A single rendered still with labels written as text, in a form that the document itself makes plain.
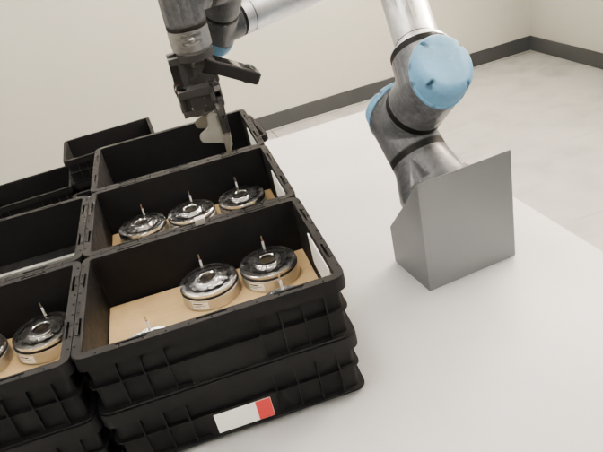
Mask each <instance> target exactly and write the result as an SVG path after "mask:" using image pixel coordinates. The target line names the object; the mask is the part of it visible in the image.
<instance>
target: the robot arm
mask: <svg viewBox="0 0 603 452"><path fill-rule="evenodd" d="M321 1H323V0H158V4H159V6H160V10H161V13H162V18H163V21H164V25H165V28H166V31H167V35H168V38H169V42H170V46H171V50H172V52H173V53H169V54H167V55H166V57H167V61H168V64H169V68H170V72H171V76H172V79H173V82H174V84H173V88H174V92H175V94H176V95H177V98H178V101H179V105H180V109H181V112H182V114H184V117H185V119H187V118H190V117H198V119H197V120H196V121H195V125H196V127H197V128H206V130H204V131H203V132H202V133H201V134H200V140H201V141H202V142H203V143H224V144H225V148H226V151H227V154H230V153H231V151H232V145H233V143H232V135H231V130H230V127H229V123H228V118H227V115H226V112H225V108H224V105H225V103H224V98H223V93H222V89H221V86H220V83H219V81H220V78H219V76H218V75H221V76H225V77H229V78H232V79H235V80H239V81H243V82H244V83H252V84H256V85H257V84H258V83H259V80H260V77H261V73H260V72H259V70H258V69H257V68H256V67H255V66H254V65H251V64H243V63H240V62H237V61H233V60H230V59H227V58H223V56H225V55H227V54H228V53H229V52H230V50H231V49H232V46H233V43H234V40H236V39H239V38H241V37H243V36H246V35H248V34H250V33H251V32H254V31H256V30H259V29H261V28H264V27H266V26H267V25H269V24H271V23H274V22H277V21H279V20H281V19H283V18H285V17H287V16H289V15H292V14H294V13H297V12H299V11H301V10H303V9H305V8H307V7H309V6H312V5H314V4H316V3H318V2H321ZM380 1H381V4H382V8H383V11H384V13H385V17H386V20H387V23H388V26H389V31H390V35H391V38H392V40H393V44H394V48H393V50H392V52H391V54H390V63H391V66H392V70H393V73H394V76H395V82H394V83H391V84H389V85H387V86H385V87H384V88H382V89H381V90H380V93H378V94H377V93H376V94H375V95H374V96H373V97H372V98H371V100H370V102H369V104H368V106H367V108H366V111H365V117H366V120H367V123H368V125H369V128H370V131H371V133H372V134H373V136H374V137H375V138H376V140H377V142H378V144H379V146H380V148H381V150H382V151H383V153H384V155H385V157H386V159H387V161H388V163H389V165H390V167H391V168H392V170H393V172H394V174H395V176H396V180H397V185H398V195H399V201H400V204H401V206H402V207H403V205H404V204H405V202H406V200H407V199H408V197H409V196H410V195H411V193H412V192H413V190H414V189H415V186H416V185H418V184H420V183H423V182H425V181H427V180H430V179H432V178H437V177H439V176H441V175H444V174H446V173H449V172H452V171H453V170H458V169H460V168H463V167H465V166H467V165H468V164H466V163H465V162H464V161H463V160H462V159H461V158H460V157H459V156H458V155H457V154H456V153H455V152H454V151H452V150H451V149H450V148H449V147H448V145H447V144H446V143H445V141H444V140H443V138H442V136H441V133H440V132H439V130H438V127H439V125H440V124H441V123H442V121H443V120H444V119H445V118H446V117H447V116H448V115H449V113H450V112H451V110H452V109H453V108H454V106H455V105H456V104H458V103H459V102H460V101H461V99H462V98H463V97H464V95H465V93H466V91H467V89H468V87H469V85H470V84H471V81H472V78H473V64H472V60H471V57H470V55H469V53H468V52H467V50H466V49H465V48H464V47H463V46H461V47H460V46H459V45H458V43H459V42H458V41H456V40H455V39H454V38H452V37H449V36H448V35H447V34H445V33H444V32H441V31H438V28H437V25H436V22H435V20H434V18H433V13H432V10H431V7H430V5H429V2H428V0H380ZM175 89H176V91H175ZM192 108H193V109H192ZM213 111H214V112H213Z"/></svg>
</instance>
